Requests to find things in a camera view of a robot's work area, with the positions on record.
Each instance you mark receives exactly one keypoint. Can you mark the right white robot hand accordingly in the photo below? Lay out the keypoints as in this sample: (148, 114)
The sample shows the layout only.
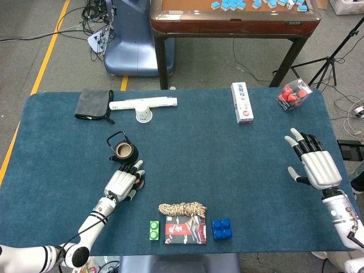
(320, 169)

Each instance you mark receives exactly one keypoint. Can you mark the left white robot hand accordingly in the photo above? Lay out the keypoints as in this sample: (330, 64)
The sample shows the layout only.
(120, 183)

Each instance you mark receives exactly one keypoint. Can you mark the black teapot lid wooden knob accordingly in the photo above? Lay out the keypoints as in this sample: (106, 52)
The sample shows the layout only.
(141, 185)

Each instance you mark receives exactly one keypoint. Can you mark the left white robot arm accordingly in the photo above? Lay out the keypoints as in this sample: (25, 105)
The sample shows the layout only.
(94, 221)

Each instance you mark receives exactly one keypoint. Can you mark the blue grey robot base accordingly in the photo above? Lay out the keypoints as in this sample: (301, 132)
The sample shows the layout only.
(130, 51)

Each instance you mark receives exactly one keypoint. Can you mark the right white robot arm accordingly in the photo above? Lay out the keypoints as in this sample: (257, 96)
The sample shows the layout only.
(339, 213)

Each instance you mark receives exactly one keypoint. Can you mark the black cast iron teapot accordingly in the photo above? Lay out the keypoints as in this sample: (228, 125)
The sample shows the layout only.
(132, 155)

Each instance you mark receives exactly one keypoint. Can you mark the green building block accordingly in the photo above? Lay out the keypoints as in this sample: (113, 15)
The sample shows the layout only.
(154, 230)

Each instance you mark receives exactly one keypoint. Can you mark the white paper cup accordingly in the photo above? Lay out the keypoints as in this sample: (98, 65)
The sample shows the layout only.
(143, 114)

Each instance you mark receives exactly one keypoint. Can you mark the clear box of red capsules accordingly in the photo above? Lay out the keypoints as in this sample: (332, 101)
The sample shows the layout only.
(293, 96)

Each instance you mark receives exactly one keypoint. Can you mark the red black book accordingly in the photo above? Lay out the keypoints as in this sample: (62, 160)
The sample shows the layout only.
(182, 233)

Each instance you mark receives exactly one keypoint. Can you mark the blue felt table mat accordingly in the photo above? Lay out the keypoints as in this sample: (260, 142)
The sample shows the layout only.
(199, 156)

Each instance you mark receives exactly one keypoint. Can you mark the grey folded cloth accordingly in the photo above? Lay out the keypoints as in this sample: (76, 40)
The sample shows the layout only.
(91, 103)

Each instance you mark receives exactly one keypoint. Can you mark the colourful snack bags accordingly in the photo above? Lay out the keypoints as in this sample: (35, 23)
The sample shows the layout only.
(91, 267)

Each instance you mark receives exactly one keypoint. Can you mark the long white roll box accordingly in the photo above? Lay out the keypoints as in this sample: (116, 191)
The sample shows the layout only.
(162, 101)

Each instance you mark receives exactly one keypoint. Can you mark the dark grey robot body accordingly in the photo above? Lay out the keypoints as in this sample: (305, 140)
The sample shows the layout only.
(179, 264)

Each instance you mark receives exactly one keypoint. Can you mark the white purple toothpaste box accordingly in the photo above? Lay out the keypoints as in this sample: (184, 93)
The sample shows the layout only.
(241, 102)

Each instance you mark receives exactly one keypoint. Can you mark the black tripod stand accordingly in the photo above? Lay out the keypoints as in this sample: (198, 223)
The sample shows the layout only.
(330, 61)

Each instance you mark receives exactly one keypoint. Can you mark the blue building block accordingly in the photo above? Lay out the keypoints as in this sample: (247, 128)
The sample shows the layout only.
(221, 229)

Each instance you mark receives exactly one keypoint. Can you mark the white power strip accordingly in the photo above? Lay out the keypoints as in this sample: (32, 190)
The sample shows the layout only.
(96, 42)

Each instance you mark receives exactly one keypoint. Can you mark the white face-up mahjong tile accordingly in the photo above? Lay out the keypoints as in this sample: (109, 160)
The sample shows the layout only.
(290, 4)

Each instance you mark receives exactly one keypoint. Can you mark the brown mahjong table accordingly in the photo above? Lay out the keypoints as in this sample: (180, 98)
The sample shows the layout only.
(227, 27)

